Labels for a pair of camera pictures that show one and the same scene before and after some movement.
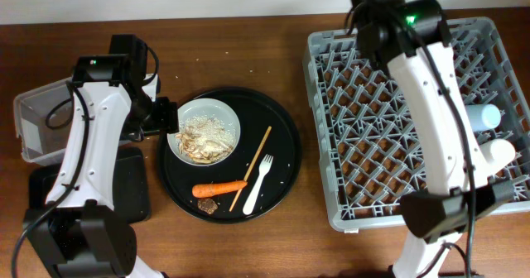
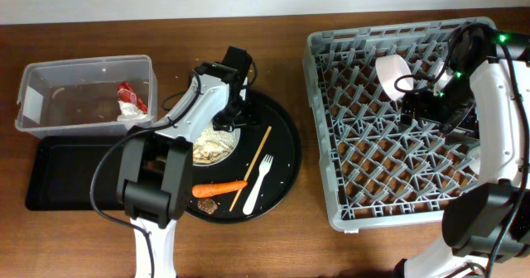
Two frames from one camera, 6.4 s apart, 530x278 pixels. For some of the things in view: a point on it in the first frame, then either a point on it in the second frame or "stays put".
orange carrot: (209, 189) stays put
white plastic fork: (265, 165) stays put
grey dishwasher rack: (368, 134) stays put
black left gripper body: (162, 117) -> (240, 113)
